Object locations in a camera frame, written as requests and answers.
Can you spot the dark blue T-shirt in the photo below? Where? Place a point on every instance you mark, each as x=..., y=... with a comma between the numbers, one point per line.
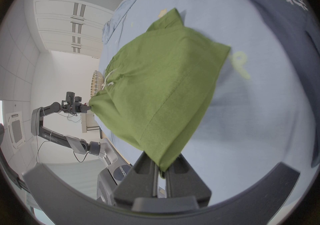
x=287, y=18

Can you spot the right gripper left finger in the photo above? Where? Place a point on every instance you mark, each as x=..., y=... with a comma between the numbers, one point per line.
x=135, y=184

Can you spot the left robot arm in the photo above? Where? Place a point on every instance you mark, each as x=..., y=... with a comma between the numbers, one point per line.
x=37, y=121

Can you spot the round woven basket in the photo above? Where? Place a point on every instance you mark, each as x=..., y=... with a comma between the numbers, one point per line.
x=96, y=81

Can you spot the white ceiling air vent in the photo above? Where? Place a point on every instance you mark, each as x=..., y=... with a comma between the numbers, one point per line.
x=15, y=129

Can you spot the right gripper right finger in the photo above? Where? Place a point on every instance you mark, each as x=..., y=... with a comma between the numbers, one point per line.
x=187, y=184

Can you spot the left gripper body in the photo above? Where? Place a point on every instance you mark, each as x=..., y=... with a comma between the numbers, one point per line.
x=81, y=109

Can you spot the green shorts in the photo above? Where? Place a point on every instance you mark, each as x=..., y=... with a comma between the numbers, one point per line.
x=162, y=81

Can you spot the white small table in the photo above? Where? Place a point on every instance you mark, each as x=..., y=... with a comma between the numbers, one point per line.
x=87, y=121

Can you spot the bed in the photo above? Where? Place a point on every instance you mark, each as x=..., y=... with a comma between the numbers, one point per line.
x=250, y=119

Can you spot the white wardrobe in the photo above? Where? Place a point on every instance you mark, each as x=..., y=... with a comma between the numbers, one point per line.
x=55, y=26

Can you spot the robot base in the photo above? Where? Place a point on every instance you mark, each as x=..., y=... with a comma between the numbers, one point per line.
x=107, y=184

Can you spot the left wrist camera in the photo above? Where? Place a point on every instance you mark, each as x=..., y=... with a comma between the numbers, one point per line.
x=78, y=99

